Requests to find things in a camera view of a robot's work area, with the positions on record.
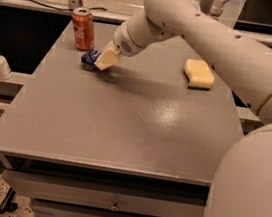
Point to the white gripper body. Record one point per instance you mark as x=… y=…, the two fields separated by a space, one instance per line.
x=124 y=40

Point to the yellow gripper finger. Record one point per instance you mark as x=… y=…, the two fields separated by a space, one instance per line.
x=109 y=56

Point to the blue rxbar blueberry wrapper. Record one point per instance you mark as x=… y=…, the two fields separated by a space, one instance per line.
x=90 y=57

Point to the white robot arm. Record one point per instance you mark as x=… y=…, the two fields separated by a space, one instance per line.
x=242 y=185

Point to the red coke can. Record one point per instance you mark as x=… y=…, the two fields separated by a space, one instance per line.
x=82 y=21

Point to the yellow sponge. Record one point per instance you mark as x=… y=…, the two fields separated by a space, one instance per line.
x=199 y=74

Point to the white pump bottle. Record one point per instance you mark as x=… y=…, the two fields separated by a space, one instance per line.
x=0 y=64

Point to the grey top drawer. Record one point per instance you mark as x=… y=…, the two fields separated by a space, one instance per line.
x=97 y=195

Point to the black table leg foot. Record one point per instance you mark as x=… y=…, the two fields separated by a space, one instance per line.
x=8 y=205

